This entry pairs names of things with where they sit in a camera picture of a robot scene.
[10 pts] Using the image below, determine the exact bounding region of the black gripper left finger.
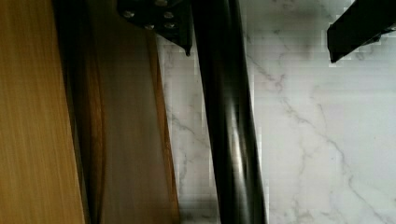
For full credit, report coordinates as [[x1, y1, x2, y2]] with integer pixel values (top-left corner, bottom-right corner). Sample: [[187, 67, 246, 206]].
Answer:
[[117, 0, 192, 56]]

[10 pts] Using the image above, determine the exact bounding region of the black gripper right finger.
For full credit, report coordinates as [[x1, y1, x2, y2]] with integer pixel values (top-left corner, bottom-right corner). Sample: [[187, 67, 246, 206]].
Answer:
[[327, 0, 396, 63]]

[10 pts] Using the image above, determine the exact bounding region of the black drawer handle bar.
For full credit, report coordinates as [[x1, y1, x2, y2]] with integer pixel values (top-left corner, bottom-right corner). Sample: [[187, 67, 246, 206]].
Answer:
[[191, 0, 267, 224]]

